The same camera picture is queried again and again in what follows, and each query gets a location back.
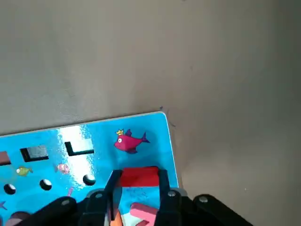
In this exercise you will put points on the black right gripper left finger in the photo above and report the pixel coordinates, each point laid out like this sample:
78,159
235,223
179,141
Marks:
98,212

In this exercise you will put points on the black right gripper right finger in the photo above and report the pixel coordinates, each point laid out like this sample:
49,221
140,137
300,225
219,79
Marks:
174,212

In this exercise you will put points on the orange number ten piece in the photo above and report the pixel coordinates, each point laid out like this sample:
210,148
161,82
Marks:
117,220

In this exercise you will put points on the red rectangular block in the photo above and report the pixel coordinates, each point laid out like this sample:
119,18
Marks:
138,176

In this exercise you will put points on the blue wooden toy board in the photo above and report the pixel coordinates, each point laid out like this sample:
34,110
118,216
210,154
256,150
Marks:
101,153

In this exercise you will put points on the pink greater-than sign piece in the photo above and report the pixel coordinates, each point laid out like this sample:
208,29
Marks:
143,212

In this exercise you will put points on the brown number eight piece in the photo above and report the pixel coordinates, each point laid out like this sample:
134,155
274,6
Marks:
17,219

